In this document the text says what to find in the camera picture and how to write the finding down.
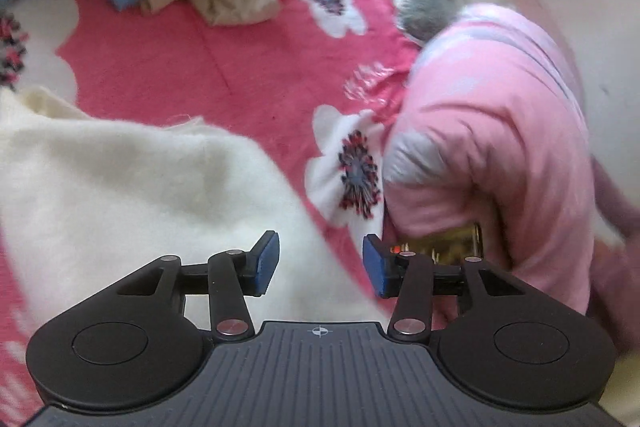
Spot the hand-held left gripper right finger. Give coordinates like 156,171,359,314
362,234,522,341

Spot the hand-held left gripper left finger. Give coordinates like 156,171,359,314
117,231,282,340

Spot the cream knitted sweater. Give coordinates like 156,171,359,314
0,86,397,339

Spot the pink floral blanket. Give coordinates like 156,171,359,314
0,0,427,427

